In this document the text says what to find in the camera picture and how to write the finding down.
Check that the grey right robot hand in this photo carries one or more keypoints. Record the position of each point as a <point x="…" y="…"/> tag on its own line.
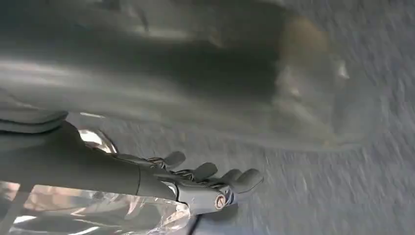
<point x="81" y="172"/>

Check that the ribbed grey right arm sleeve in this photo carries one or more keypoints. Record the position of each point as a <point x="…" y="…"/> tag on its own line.
<point x="29" y="118"/>

